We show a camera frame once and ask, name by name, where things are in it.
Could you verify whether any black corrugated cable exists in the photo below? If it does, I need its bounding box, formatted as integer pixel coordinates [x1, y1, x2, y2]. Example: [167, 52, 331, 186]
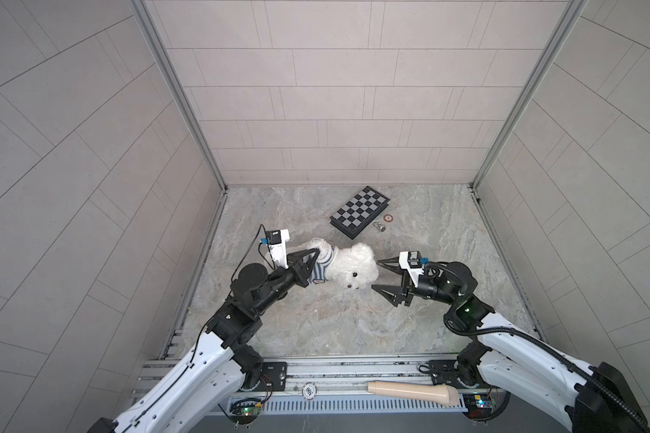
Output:
[421, 261, 650, 433]

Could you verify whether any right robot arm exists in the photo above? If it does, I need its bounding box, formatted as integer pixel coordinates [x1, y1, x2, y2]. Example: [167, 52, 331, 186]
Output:
[372, 252, 650, 432]

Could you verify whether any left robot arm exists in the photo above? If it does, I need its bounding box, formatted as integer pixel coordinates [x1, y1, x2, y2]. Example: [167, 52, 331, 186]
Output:
[90, 248, 320, 433]

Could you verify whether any silver chess piece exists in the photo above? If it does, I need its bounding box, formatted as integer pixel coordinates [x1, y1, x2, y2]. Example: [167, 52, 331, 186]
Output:
[372, 222, 386, 233]

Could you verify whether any right green circuit board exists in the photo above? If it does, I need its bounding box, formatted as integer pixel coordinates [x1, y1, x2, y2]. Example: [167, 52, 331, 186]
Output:
[462, 393, 494, 420]

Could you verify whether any aluminium mounting rail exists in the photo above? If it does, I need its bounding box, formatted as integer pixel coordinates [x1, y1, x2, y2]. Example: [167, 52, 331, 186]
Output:
[132, 354, 583, 399]

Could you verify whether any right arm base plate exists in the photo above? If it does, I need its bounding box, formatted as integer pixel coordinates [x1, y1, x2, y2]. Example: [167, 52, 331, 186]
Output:
[419, 359, 496, 390]

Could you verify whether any white teddy bear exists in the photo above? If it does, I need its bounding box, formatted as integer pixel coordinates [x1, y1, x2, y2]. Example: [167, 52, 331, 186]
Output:
[306, 237, 379, 290]

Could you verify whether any white round knob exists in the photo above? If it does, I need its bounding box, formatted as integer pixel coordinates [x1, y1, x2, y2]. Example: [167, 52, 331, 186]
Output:
[302, 382, 317, 401]

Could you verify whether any green circuit board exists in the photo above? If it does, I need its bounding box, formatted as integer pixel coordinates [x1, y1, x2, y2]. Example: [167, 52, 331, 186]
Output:
[229, 398, 265, 425]
[462, 393, 494, 420]

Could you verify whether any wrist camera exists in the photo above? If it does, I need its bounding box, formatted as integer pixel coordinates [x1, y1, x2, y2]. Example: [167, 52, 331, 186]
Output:
[398, 251, 428, 287]
[261, 229, 290, 269]

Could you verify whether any left green circuit board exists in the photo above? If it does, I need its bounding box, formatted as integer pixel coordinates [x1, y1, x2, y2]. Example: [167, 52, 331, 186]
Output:
[229, 398, 265, 425]

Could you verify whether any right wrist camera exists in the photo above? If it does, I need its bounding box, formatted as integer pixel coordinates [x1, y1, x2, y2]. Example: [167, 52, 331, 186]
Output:
[398, 251, 428, 287]

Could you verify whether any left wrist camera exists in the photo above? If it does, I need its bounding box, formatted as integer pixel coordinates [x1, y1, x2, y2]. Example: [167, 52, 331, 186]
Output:
[261, 229, 290, 269]

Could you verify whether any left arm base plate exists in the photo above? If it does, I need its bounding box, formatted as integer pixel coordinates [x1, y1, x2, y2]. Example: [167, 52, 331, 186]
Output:
[240, 362, 288, 393]

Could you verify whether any beige handle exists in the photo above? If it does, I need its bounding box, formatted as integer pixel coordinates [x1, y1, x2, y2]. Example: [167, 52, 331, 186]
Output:
[368, 381, 460, 407]

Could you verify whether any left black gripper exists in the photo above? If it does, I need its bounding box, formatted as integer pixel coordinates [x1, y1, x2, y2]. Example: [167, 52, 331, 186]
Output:
[247, 249, 319, 318]

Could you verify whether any black folded chess board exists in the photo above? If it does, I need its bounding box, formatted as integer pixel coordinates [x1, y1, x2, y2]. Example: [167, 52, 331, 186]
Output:
[330, 186, 389, 239]

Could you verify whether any blue white striped sweater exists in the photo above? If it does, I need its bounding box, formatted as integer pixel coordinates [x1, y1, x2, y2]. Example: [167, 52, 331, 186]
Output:
[308, 245, 338, 284]

